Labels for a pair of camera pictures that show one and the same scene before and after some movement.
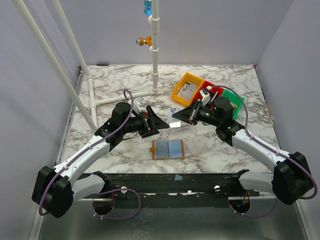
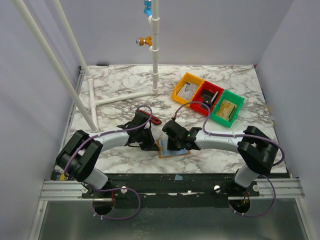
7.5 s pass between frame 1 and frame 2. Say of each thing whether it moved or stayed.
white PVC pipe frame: stayed
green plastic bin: stayed
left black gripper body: moved
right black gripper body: moved
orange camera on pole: stayed
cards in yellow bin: stayed
